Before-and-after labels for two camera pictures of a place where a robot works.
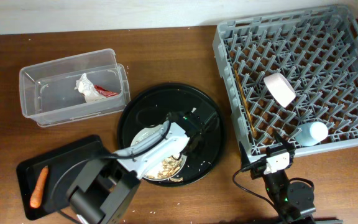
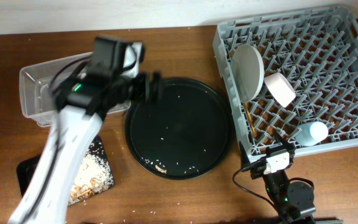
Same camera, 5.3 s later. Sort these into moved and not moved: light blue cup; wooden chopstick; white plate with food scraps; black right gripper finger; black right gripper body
Moved: white plate with food scraps
Not moved: black right gripper body; black right gripper finger; light blue cup; wooden chopstick
